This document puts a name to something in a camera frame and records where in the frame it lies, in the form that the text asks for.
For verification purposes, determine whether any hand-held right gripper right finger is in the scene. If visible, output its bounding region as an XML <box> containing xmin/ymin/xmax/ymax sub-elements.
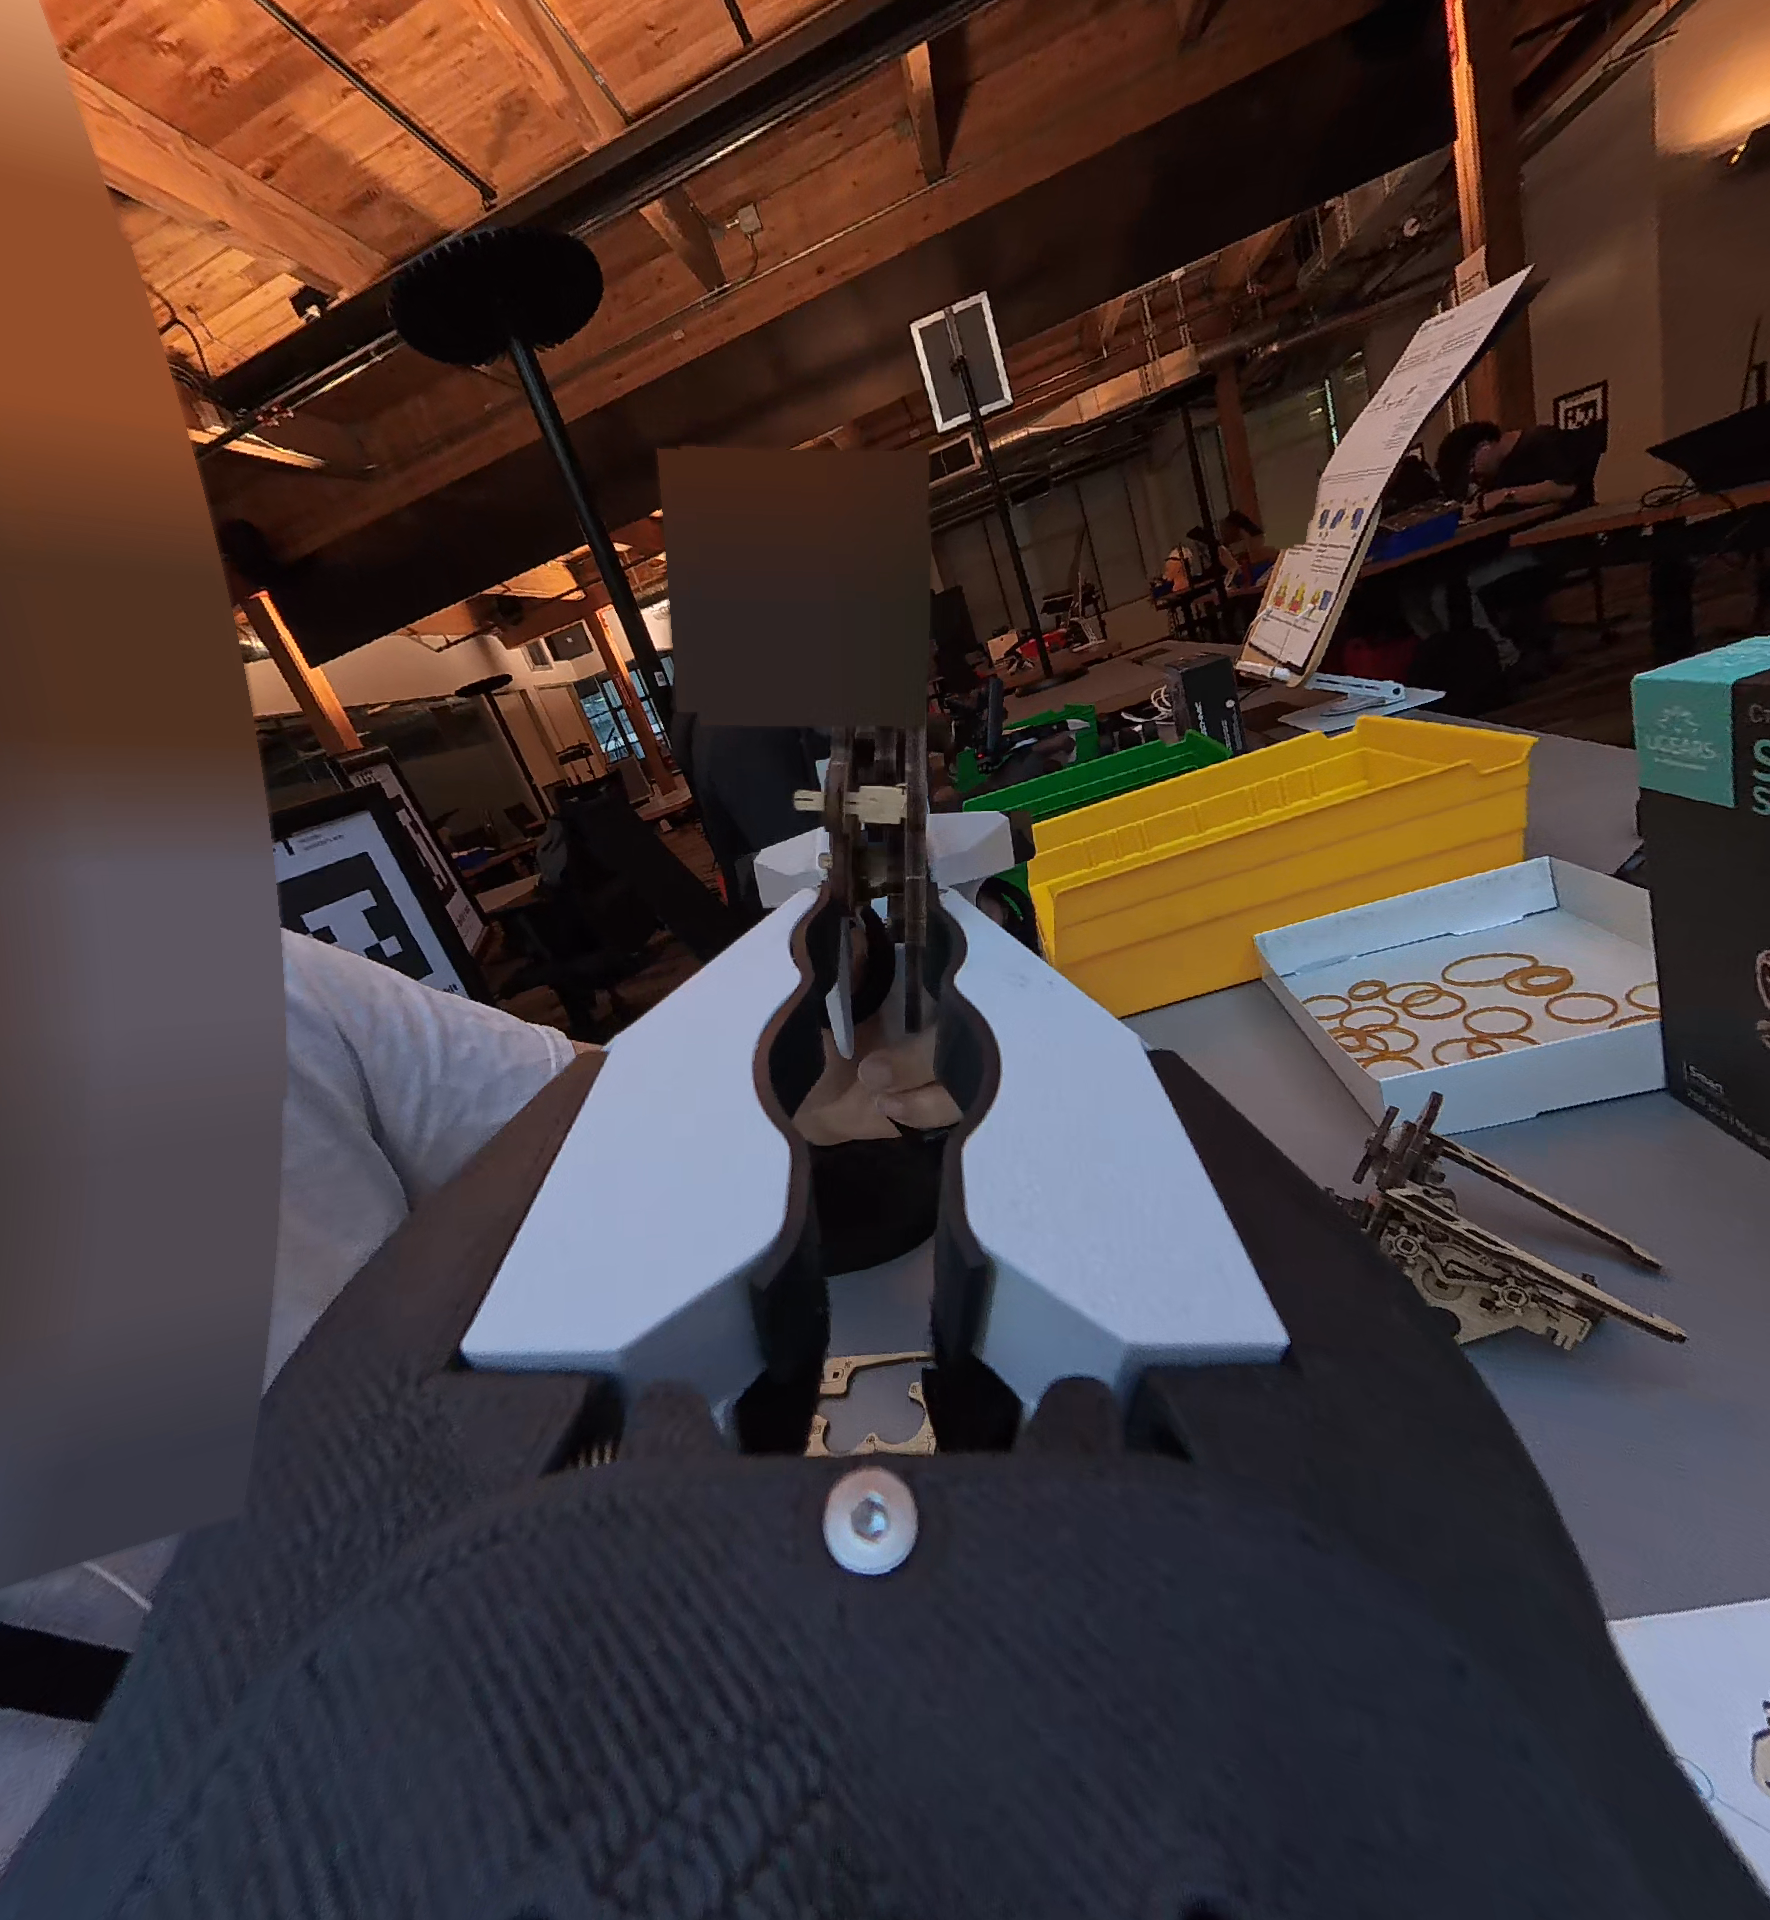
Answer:
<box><xmin>909</xmin><ymin>898</ymin><xmax>1291</xmax><ymax>1454</ymax></box>

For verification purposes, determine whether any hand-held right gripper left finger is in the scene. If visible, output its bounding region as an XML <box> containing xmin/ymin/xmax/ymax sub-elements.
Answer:
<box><xmin>462</xmin><ymin>887</ymin><xmax>846</xmax><ymax>1454</ymax></box>

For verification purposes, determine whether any wooden three-ring plate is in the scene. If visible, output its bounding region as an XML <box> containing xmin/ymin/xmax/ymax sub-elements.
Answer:
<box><xmin>884</xmin><ymin>725</ymin><xmax>936</xmax><ymax>1034</ymax></box>

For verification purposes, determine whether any wooden gear assembly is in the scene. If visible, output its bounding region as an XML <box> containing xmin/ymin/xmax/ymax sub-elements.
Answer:
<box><xmin>797</xmin><ymin>725</ymin><xmax>893</xmax><ymax>1034</ymax></box>

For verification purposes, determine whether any person's left hand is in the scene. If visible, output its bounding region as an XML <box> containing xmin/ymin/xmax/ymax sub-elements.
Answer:
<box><xmin>792</xmin><ymin>1043</ymin><xmax>965</xmax><ymax>1150</ymax></box>

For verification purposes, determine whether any green bin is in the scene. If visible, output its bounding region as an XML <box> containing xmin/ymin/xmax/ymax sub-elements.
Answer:
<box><xmin>961</xmin><ymin>705</ymin><xmax>1232</xmax><ymax>824</ymax></box>

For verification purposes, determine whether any laser-cut wooden parts sheet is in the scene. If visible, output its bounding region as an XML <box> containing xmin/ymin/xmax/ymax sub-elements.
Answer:
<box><xmin>801</xmin><ymin>1349</ymin><xmax>936</xmax><ymax>1454</ymax></box>

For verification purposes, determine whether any small black box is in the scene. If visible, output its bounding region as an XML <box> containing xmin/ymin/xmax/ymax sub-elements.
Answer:
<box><xmin>1167</xmin><ymin>653</ymin><xmax>1248</xmax><ymax>755</ymax></box>

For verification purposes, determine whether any person's light shirt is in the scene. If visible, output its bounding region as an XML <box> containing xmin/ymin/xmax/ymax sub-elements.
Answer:
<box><xmin>267</xmin><ymin>930</ymin><xmax>584</xmax><ymax>1389</ymax></box>

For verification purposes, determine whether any yellow bin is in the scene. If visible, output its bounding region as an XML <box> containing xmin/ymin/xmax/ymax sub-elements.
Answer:
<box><xmin>1028</xmin><ymin>715</ymin><xmax>1539</xmax><ymax>1020</ymax></box>

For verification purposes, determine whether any partly built wooden model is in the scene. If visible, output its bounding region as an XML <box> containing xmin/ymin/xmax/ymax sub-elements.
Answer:
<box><xmin>1328</xmin><ymin>1091</ymin><xmax>1691</xmax><ymax>1351</ymax></box>

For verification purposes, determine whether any large black white marker sign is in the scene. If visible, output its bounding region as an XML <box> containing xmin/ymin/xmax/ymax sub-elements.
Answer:
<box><xmin>273</xmin><ymin>751</ymin><xmax>490</xmax><ymax>999</ymax></box>

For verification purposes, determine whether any white stand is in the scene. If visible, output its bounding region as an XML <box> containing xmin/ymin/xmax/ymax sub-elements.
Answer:
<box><xmin>1275</xmin><ymin>666</ymin><xmax>1447</xmax><ymax>736</ymax></box>

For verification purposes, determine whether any white cardboard box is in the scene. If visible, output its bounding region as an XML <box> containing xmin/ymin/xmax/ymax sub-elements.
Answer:
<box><xmin>1253</xmin><ymin>855</ymin><xmax>1669</xmax><ymax>1137</ymax></box>

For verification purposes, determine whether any pile of rubber bands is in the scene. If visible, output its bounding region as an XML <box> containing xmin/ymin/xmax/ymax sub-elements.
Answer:
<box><xmin>1303</xmin><ymin>952</ymin><xmax>1664</xmax><ymax>1067</ymax></box>

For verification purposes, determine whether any framed panel on pole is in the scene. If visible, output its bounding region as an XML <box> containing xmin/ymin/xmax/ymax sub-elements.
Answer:
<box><xmin>913</xmin><ymin>292</ymin><xmax>1055</xmax><ymax>681</ymax></box>

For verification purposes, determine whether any white instruction sign holder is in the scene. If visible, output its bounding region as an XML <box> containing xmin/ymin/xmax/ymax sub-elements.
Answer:
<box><xmin>1237</xmin><ymin>267</ymin><xmax>1539</xmax><ymax>688</ymax></box>

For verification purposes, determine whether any black pole with round disc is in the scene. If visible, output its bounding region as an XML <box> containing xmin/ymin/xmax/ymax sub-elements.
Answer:
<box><xmin>388</xmin><ymin>224</ymin><xmax>679</xmax><ymax>724</ymax></box>

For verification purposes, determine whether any black model kit box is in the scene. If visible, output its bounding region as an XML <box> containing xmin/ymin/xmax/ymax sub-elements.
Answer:
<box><xmin>1633</xmin><ymin>634</ymin><xmax>1770</xmax><ymax>1201</ymax></box>

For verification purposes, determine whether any long wooden table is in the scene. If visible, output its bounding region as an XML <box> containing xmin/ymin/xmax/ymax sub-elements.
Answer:
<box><xmin>1511</xmin><ymin>464</ymin><xmax>1770</xmax><ymax>662</ymax></box>

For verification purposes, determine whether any white instruction booklet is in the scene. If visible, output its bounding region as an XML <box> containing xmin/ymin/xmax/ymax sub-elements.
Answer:
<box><xmin>1603</xmin><ymin>1606</ymin><xmax>1770</xmax><ymax>1920</ymax></box>

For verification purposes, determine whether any black laptop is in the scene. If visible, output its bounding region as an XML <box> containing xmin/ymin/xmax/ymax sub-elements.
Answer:
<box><xmin>1648</xmin><ymin>397</ymin><xmax>1770</xmax><ymax>496</ymax></box>

